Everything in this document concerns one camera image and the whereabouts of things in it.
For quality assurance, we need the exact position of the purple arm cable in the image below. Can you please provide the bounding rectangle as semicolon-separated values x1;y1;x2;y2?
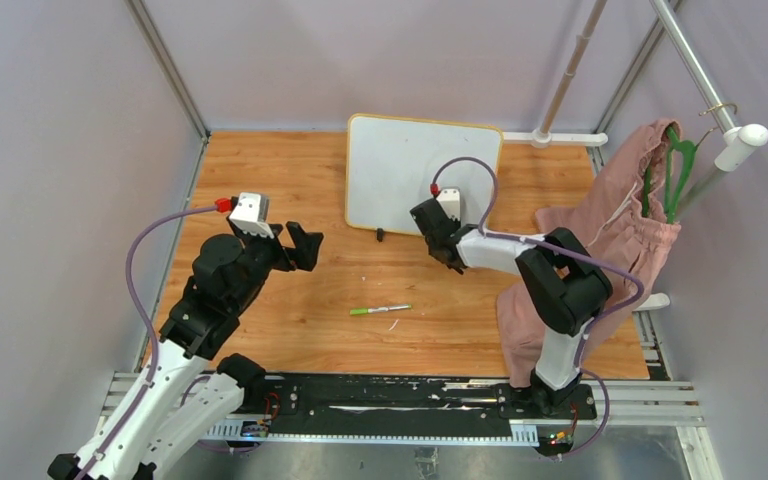
428;156;645;458
72;196;234;480

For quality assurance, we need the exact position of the white rack base foot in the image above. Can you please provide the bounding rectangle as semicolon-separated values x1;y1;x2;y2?
502;130;608;148

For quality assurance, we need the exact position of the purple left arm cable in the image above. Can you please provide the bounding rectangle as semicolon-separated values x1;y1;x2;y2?
72;196;234;480

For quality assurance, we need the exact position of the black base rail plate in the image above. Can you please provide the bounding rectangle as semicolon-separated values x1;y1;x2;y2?
231;373;597;446

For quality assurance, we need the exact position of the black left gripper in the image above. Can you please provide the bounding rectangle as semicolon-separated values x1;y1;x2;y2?
229;214;323;310

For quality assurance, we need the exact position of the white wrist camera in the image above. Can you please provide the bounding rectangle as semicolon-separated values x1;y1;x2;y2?
227;192;275;238
436;188;462;221

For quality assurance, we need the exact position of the pink cloth garment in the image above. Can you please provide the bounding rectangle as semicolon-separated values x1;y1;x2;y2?
496;118;683;390

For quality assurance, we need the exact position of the green clothes hanger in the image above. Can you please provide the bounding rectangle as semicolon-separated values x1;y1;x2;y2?
641;122;698;224

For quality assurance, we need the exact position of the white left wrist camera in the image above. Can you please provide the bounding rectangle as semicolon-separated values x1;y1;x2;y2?
227;192;275;238

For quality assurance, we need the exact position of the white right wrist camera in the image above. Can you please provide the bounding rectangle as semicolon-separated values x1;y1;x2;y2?
436;188;462;221

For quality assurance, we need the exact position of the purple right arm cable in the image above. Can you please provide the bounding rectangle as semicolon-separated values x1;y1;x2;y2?
428;156;645;458

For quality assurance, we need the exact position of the yellow framed whiteboard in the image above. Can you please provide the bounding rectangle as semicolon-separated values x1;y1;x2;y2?
345;114;504;236

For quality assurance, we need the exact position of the silver clothes rail pole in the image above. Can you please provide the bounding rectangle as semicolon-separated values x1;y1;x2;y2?
650;0;768;218

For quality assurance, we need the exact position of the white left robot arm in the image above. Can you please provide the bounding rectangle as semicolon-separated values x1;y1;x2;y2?
47;222;324;479

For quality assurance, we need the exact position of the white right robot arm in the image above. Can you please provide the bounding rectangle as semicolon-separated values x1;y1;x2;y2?
410;198;613;418

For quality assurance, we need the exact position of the green capped white marker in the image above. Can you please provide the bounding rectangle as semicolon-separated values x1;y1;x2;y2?
349;304;412;316

